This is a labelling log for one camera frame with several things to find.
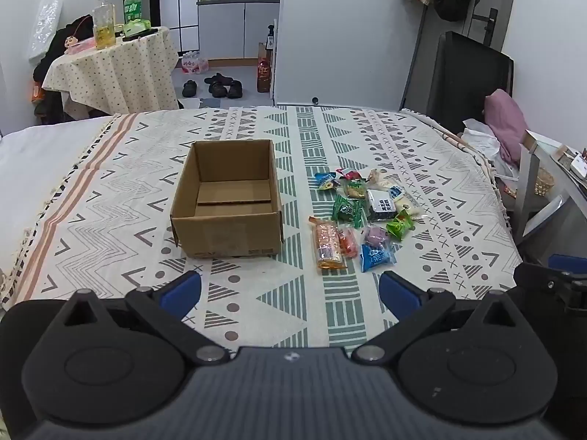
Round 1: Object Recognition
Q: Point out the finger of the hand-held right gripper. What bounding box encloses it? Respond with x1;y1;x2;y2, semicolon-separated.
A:
513;253;583;305

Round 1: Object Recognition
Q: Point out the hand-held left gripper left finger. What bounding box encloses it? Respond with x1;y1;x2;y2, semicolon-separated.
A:
59;270;230;367

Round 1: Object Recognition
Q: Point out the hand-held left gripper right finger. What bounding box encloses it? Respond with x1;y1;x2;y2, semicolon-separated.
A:
352;270;524;365

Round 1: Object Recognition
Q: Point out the blue white snack packet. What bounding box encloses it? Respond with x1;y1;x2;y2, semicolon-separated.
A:
360;242;397;272

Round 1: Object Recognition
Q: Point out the purple snack packet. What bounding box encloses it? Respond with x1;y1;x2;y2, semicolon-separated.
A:
362;225;393;250

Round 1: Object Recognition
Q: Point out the light green snack packet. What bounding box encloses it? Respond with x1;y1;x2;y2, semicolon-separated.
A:
385;210;416;241

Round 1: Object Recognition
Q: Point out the orange red snack packet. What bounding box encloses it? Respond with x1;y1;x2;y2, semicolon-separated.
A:
337;227;359;260

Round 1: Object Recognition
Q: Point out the brown cardboard box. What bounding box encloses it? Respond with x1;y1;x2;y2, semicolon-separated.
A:
171;140;282;260

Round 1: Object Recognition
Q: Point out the long orange cracker packet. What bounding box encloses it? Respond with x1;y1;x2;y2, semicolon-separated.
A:
309;217;348;270

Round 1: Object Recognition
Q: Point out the black white snack packet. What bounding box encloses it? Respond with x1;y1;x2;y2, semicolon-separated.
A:
365;189;397;221

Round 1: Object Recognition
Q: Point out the white bread packet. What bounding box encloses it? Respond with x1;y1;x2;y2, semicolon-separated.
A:
390;186;427;221

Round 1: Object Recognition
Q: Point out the dark green snack packet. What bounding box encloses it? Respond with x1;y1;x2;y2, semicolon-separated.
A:
331;194;363;223

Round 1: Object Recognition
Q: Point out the glass side table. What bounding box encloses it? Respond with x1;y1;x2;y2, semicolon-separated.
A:
516;128;587;257

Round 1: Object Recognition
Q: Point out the wicker basket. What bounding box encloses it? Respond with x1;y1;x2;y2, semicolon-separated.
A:
534;165;555;198

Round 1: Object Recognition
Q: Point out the white plastic bag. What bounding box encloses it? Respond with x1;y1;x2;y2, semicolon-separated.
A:
459;118;521;179

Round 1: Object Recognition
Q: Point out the pink cloth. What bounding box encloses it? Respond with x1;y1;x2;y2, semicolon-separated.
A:
484;89;530;166

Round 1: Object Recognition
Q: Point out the white bed sheet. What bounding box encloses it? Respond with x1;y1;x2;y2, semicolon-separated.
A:
0;114;113;257

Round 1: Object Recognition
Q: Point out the side table with dotted cloth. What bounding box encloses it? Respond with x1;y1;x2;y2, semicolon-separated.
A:
42;27;179;117

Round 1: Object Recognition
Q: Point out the pink water bottle pack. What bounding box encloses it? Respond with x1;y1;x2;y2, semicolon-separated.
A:
181;50;209;75

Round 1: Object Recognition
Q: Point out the red tea bottle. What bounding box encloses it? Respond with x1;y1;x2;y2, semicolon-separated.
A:
256;57;272;93

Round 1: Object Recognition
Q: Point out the black flat tray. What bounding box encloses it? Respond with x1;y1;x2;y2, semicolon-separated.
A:
121;27;159;42

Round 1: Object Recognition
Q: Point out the grey kitchen cabinet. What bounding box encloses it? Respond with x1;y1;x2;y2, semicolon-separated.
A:
197;0;281;60

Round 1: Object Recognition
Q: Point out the green tissue pack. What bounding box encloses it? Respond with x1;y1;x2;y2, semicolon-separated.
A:
121;18;152;37

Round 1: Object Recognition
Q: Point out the black clothes pile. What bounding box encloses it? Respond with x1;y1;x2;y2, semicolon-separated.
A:
32;15;95;124

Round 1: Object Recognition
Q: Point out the clear cooking oil bottle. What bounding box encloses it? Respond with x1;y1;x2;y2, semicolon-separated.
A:
92;0;117;50

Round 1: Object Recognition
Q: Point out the black framed glass door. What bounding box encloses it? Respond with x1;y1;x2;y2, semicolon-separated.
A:
158;0;200;56

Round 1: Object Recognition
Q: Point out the green soda bottle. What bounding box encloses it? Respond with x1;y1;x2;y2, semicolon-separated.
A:
124;0;144;26

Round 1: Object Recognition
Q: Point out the white bubble wrap panel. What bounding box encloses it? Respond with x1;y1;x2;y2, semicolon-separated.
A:
28;0;63;60

